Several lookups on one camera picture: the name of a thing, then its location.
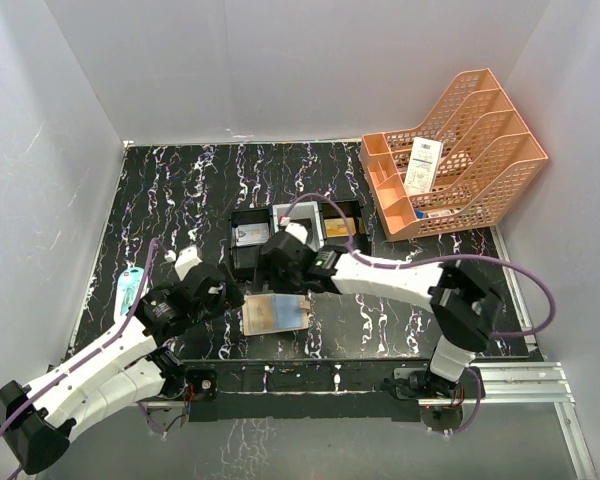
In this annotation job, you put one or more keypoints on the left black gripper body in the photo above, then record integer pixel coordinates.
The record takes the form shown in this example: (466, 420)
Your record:
(220, 293)

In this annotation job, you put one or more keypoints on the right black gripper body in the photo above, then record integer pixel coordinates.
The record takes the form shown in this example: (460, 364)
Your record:
(272, 265)

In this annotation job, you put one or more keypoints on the gold card with black stripe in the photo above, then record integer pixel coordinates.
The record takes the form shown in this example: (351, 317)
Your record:
(258, 316)

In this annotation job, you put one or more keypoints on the beige leather card holder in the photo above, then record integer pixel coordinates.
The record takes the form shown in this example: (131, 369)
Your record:
(291, 312)

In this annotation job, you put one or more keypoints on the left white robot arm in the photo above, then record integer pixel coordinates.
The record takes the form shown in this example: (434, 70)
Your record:
(127, 364)

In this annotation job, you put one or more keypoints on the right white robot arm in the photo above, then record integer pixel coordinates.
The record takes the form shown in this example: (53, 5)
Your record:
(455, 292)

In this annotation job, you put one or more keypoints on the silver card in left tray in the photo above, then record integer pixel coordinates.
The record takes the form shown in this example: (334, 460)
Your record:
(251, 234)

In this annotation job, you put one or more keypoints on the gold card in right tray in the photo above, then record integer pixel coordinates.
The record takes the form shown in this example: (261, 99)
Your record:
(338, 227)

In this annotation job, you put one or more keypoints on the left black tray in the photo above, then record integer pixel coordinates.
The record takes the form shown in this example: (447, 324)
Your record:
(242, 258)

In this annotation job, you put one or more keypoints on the black tray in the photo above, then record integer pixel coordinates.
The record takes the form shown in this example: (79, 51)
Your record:
(349, 208)
(242, 258)

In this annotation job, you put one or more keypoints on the white middle tray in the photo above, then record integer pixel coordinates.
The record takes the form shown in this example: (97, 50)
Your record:
(306, 214)

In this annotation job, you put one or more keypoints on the right black tray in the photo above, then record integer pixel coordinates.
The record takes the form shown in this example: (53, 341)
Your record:
(349, 208)

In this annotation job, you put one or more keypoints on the blue packaged item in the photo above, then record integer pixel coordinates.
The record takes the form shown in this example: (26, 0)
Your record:
(127, 287)

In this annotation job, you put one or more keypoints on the black front base bar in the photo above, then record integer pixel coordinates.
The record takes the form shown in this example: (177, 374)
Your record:
(314, 389)

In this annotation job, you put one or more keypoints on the white paper receipt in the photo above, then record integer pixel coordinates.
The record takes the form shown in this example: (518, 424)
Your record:
(422, 166)

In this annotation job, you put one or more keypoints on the orange plastic file organizer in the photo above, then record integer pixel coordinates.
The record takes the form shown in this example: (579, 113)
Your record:
(489, 156)

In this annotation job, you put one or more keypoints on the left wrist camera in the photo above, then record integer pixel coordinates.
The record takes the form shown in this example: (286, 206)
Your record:
(183, 261)

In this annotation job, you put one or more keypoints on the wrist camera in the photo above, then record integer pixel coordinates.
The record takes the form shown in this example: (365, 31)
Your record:
(183, 261)
(299, 228)

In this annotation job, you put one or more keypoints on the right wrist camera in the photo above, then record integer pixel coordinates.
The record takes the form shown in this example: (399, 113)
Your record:
(299, 228)

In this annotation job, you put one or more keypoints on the aluminium frame rail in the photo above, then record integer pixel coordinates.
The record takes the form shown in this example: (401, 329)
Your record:
(524, 427)

